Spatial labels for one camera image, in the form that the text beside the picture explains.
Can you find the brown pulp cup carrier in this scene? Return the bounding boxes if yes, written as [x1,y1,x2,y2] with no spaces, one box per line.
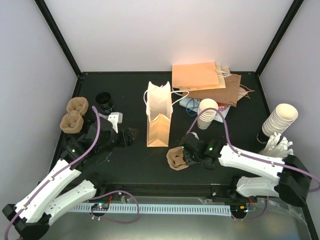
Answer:
[166,146,189,171]

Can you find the orange paper bag white handles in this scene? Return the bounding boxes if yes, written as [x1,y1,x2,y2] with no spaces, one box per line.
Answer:
[143,82,189,148]

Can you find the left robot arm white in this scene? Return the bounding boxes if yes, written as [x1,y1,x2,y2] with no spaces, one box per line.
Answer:
[2,121,138,240]

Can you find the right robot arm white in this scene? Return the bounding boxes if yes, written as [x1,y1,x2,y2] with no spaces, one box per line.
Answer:
[179,133,311,207]

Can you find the white paper cup stack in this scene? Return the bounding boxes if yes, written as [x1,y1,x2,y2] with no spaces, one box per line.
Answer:
[197,98,219,130]

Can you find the light blue paper bag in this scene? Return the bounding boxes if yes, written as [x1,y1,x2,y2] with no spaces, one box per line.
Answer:
[179,97,201,117]

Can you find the black paper cup stack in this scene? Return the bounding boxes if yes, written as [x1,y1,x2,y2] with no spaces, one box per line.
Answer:
[95,91,114,115]

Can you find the checkered paper bag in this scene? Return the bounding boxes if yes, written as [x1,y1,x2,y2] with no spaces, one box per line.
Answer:
[214,102,231,123]

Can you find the pulp cup carrier stack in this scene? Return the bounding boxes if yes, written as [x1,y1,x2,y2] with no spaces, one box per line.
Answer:
[59,97,89,134]

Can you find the brown kraft paper bag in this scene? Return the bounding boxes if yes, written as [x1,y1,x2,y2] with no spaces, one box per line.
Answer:
[188,74,254,107]

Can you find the orange paper bag stack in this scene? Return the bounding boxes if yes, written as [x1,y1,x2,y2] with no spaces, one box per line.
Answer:
[172,62,231,92]

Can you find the tall white cup stack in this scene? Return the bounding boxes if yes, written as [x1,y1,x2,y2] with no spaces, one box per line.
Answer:
[256,103,299,144]

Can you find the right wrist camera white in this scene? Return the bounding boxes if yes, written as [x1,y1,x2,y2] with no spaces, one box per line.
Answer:
[190,132,200,140]

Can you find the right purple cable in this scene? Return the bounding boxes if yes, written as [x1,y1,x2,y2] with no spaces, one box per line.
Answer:
[187,107,320,193]

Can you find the purple cable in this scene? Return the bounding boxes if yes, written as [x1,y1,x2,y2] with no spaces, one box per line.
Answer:
[4,105,102,238]
[187,107,320,193]

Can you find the blue slotted cable duct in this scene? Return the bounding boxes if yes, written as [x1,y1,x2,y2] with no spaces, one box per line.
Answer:
[69,202,231,217]

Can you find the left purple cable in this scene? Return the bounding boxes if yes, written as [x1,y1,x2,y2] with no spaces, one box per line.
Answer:
[4,105,102,238]

